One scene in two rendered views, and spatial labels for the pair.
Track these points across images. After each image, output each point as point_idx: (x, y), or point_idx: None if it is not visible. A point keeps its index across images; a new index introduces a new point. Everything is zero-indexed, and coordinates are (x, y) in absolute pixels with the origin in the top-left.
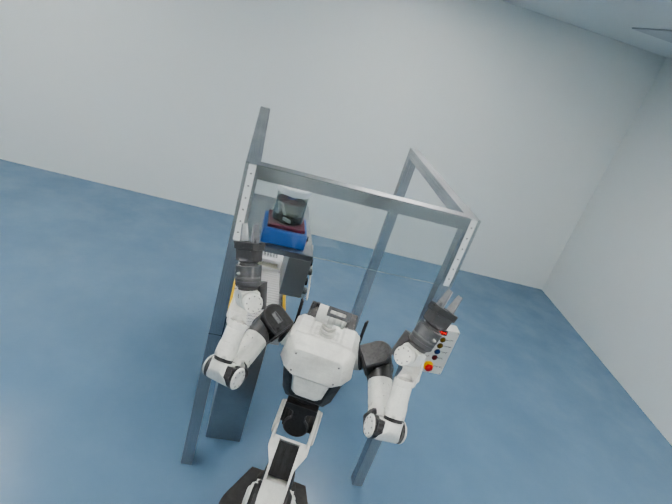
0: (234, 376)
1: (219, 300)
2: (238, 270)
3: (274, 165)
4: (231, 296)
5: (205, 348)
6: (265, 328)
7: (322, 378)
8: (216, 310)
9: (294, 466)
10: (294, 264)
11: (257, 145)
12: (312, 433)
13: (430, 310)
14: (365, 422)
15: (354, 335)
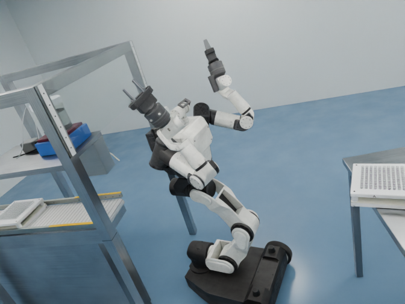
0: (215, 163)
1: (99, 210)
2: (157, 113)
3: (41, 81)
4: (76, 224)
5: (118, 253)
6: None
7: (207, 141)
8: (103, 219)
9: (234, 196)
10: (98, 145)
11: None
12: (217, 180)
13: (210, 54)
14: (243, 125)
15: None
